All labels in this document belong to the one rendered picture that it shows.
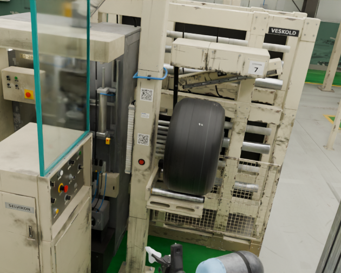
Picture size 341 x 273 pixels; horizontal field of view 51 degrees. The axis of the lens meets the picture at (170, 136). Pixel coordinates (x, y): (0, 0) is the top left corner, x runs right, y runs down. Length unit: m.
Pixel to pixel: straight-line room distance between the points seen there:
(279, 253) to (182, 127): 1.86
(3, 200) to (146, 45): 1.09
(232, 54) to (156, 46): 0.50
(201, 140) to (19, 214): 1.00
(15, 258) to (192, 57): 1.51
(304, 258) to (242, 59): 1.99
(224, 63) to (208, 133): 0.51
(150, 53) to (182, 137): 0.51
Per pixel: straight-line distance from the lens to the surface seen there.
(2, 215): 1.98
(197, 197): 2.27
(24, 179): 1.79
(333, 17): 11.94
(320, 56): 11.95
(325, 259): 1.12
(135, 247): 2.70
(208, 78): 2.44
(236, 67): 2.28
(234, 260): 1.21
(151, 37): 2.04
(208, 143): 1.97
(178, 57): 2.29
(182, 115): 2.03
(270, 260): 3.40
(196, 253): 3.25
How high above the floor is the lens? 2.16
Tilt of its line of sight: 24 degrees down
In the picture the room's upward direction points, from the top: 6 degrees clockwise
